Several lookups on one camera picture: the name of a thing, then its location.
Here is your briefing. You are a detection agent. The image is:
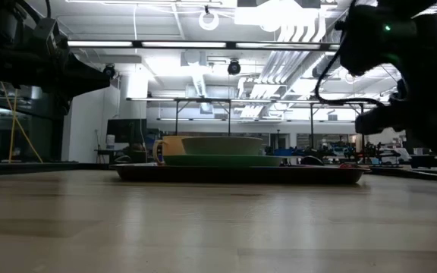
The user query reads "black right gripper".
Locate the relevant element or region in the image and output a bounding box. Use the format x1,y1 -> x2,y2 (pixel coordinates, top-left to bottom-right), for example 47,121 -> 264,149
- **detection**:
354,77 -> 417,136

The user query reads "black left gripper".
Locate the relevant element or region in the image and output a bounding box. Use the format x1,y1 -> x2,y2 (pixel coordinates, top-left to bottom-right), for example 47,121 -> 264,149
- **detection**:
32,17 -> 112,115

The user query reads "orange cup with handle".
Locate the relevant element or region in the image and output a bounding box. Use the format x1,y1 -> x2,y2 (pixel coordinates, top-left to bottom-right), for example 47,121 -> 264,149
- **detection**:
152,135 -> 191,166

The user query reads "grey bowl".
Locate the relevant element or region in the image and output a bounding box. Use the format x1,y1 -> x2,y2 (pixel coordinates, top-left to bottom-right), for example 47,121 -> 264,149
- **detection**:
181,136 -> 264,156

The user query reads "green plate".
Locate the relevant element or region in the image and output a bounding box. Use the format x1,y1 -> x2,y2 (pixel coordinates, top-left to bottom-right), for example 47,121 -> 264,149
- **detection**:
163,153 -> 284,168

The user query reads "dark brown plastic tray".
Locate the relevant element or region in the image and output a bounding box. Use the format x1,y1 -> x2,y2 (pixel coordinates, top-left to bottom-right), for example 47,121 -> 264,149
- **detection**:
108,162 -> 371,186

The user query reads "black ceiling spotlight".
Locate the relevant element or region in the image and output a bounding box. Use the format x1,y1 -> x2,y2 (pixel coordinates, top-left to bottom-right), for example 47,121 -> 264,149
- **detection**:
102,64 -> 117,80
227,59 -> 242,75

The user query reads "black computer monitor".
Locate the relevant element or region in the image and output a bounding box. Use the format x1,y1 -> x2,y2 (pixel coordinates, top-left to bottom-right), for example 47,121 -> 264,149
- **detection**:
106,118 -> 148,151

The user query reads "yellow extension cable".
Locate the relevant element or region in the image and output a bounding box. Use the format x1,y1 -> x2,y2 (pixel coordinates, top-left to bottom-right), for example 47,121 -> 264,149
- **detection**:
0,81 -> 44,165

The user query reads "black metal table frame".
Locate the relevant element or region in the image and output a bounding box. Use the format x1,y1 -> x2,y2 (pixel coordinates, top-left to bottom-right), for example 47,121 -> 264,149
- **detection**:
0,161 -> 437,184

